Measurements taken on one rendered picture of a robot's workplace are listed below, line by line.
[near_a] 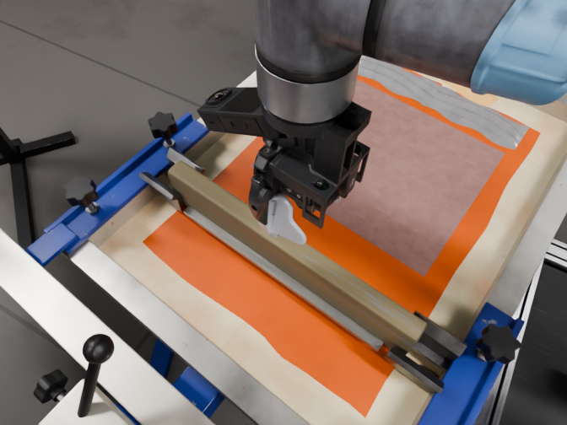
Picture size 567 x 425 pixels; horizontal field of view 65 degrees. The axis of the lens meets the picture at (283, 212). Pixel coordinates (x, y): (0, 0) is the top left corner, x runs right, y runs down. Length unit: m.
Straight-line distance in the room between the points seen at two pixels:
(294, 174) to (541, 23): 0.22
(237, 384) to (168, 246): 0.25
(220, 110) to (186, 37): 2.26
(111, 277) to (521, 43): 0.57
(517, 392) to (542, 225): 0.84
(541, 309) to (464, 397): 1.07
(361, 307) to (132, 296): 0.31
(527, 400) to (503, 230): 0.84
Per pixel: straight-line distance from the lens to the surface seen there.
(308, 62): 0.29
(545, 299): 1.68
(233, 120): 0.41
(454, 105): 0.92
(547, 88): 0.27
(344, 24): 0.26
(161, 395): 0.55
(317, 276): 0.56
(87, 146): 2.25
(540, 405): 1.56
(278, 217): 0.46
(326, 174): 0.38
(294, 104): 0.32
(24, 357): 1.85
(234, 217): 0.60
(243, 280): 0.67
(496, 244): 0.77
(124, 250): 0.73
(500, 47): 0.25
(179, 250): 0.71
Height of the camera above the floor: 1.57
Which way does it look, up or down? 58 degrees down
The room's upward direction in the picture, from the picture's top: straight up
